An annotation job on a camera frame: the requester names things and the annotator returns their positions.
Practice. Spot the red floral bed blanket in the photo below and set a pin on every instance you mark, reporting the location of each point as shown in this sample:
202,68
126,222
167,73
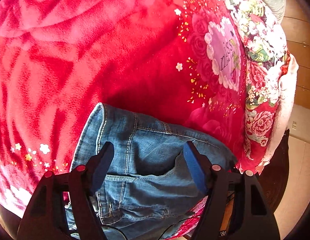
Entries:
180,61

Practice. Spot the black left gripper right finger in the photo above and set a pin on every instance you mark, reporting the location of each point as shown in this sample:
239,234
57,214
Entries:
235,208

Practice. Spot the folded floral quilt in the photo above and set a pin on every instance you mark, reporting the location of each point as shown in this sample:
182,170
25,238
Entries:
271,76

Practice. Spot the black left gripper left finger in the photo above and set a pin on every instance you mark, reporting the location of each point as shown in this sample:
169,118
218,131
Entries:
45,215

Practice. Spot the blue denim jeans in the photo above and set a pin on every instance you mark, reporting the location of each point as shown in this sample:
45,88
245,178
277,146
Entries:
148,192

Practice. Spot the wall light switch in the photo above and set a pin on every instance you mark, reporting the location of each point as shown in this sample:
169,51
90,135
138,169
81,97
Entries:
294,125

